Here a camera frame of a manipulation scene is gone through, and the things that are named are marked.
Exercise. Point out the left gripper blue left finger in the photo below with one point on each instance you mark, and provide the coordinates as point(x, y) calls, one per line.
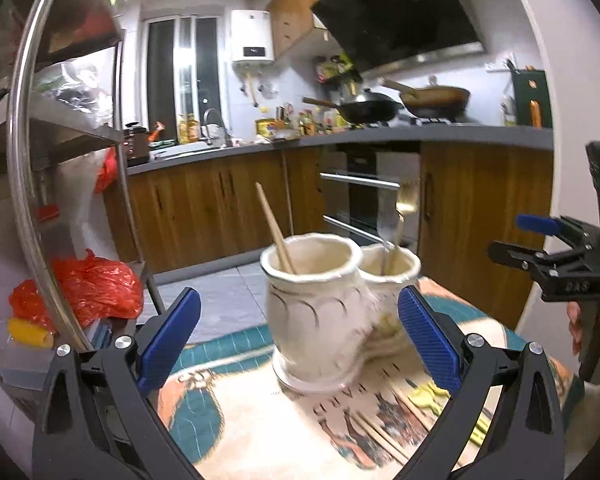
point(96, 420)

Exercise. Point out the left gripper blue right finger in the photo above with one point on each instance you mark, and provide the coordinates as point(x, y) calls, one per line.
point(525, 439)

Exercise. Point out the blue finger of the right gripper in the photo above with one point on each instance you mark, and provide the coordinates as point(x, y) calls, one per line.
point(539, 264)
point(540, 223)

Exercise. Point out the yellow plastic utensil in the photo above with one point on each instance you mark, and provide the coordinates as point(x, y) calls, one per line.
point(428, 397)
point(478, 434)

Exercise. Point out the kitchen faucet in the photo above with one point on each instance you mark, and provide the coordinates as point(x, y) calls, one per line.
point(214, 129)

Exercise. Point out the kitchen window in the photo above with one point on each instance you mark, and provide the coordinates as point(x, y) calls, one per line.
point(181, 76)

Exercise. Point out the person's right hand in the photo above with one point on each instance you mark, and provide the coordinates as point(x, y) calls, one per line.
point(575, 326)

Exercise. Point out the yellow container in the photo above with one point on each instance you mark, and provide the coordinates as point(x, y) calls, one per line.
point(30, 334)

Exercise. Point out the patterned quilted table mat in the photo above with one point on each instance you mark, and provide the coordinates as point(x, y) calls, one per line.
point(228, 413)

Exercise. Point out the green air fryer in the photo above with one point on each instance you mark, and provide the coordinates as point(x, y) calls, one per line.
point(531, 97)

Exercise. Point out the stainless steel shelf rack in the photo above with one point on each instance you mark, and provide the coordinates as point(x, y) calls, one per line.
point(58, 139)

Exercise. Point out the brown frying pan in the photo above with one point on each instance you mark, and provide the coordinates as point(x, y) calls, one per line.
point(432, 102)

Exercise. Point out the built-in oven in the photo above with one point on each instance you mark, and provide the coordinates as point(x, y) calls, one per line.
point(351, 176)

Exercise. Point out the white ceramic double utensil holder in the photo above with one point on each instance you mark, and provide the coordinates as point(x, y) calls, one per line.
point(335, 312)

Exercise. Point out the black wok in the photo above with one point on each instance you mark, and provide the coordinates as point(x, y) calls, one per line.
point(368, 107)

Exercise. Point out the black range hood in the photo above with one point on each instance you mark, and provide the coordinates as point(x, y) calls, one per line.
point(378, 34)

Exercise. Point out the yellow oil bottle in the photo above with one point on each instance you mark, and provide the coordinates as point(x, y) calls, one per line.
point(266, 128)

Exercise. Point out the brown rice cooker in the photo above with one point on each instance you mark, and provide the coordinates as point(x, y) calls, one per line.
point(136, 144)

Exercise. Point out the crumpled clear plastic bag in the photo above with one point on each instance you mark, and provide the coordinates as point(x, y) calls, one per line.
point(78, 87)

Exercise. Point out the white water heater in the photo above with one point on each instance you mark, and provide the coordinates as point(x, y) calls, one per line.
point(251, 39)

